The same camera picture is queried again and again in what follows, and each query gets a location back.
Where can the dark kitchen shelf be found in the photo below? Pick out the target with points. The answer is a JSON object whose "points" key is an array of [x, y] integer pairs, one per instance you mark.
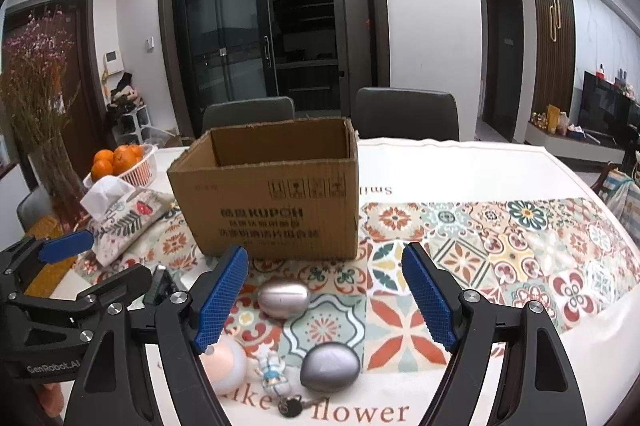
{"points": [[305, 55]]}

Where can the yellow box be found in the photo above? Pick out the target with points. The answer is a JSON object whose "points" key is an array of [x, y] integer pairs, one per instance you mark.
{"points": [[553, 118]]}

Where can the white shoe rack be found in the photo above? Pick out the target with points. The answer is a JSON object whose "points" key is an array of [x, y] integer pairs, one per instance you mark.
{"points": [[130, 123]]}

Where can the gold wall ornament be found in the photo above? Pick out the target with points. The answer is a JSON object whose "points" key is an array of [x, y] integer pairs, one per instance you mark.
{"points": [[554, 18]]}

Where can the wood slat wall panel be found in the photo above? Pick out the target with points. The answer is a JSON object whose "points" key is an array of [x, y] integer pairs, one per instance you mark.
{"points": [[537, 55]]}

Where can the black television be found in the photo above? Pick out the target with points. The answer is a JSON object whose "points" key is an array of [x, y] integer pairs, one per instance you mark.
{"points": [[605, 105]]}

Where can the small black key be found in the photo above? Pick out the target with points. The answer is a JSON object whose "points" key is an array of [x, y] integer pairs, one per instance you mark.
{"points": [[290, 407]]}

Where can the person's left hand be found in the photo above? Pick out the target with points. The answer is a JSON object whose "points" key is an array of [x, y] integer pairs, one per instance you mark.
{"points": [[51, 400]]}

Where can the white television cabinet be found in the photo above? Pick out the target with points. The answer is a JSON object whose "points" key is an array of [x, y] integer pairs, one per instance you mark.
{"points": [[560, 143]]}

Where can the round pink toy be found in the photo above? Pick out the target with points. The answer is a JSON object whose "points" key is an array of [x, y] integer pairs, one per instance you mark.
{"points": [[227, 366]]}

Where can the brown cardboard box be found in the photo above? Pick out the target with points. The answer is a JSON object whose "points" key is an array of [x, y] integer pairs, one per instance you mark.
{"points": [[260, 206]]}

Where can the woven rattan mat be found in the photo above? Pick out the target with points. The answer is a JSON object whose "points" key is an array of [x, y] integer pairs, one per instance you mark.
{"points": [[47, 266]]}

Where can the small white blue figurine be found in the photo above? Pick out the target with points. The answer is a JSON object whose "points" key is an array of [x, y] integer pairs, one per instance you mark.
{"points": [[272, 373]]}

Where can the patterned table mat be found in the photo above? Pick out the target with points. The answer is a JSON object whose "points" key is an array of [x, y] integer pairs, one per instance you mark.
{"points": [[500, 186]]}

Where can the chair with colourful cushion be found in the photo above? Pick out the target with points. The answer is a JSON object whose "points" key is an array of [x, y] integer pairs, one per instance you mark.
{"points": [[617, 196]]}

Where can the dried pink flower bunch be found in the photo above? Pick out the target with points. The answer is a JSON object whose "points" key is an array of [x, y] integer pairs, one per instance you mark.
{"points": [[35, 70]]}

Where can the light silver egg-shaped object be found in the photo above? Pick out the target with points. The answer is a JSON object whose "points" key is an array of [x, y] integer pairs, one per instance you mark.
{"points": [[282, 298]]}

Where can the glass vase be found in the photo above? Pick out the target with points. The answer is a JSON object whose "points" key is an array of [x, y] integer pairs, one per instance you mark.
{"points": [[60, 186]]}

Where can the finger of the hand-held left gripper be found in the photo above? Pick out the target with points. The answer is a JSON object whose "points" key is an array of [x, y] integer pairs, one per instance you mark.
{"points": [[120, 281], [67, 246]]}

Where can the floral tissue pouch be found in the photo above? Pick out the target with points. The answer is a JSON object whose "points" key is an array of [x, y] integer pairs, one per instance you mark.
{"points": [[130, 226]]}

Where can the grey metallic egg-shaped object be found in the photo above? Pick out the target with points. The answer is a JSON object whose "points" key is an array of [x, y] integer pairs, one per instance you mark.
{"points": [[330, 368]]}

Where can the clear storage bin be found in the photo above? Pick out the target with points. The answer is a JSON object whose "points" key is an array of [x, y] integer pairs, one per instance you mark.
{"points": [[162, 135]]}

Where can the white tissue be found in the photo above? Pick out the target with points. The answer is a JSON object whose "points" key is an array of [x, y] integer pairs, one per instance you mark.
{"points": [[105, 196]]}

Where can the dark hallway door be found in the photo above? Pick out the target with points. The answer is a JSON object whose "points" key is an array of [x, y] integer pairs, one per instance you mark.
{"points": [[502, 60]]}

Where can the grey dining chair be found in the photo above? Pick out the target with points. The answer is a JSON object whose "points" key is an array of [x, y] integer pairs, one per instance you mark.
{"points": [[405, 113], [247, 113]]}

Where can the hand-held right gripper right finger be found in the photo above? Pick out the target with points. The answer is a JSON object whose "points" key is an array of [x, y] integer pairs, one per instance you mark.
{"points": [[430, 301]]}

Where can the white intercom panel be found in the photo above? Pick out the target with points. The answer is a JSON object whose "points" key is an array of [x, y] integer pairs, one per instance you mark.
{"points": [[113, 60]]}

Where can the sliding glass door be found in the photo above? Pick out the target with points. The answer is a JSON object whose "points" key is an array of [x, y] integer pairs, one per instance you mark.
{"points": [[225, 35]]}

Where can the grey side chair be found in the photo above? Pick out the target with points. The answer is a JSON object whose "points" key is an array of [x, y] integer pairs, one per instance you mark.
{"points": [[35, 208]]}

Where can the orange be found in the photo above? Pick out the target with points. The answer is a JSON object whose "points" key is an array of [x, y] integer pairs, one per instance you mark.
{"points": [[124, 161], [102, 171], [136, 151], [101, 155]]}

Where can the dark wooden door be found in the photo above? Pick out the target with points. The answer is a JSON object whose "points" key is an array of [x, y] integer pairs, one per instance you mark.
{"points": [[85, 105]]}

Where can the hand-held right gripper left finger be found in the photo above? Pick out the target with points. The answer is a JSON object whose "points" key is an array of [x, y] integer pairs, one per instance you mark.
{"points": [[222, 301]]}

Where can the white plastic basket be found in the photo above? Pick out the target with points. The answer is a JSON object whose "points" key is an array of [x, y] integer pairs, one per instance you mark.
{"points": [[140, 173]]}

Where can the small gold figurines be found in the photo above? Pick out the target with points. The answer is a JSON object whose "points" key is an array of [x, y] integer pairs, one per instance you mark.
{"points": [[538, 119]]}

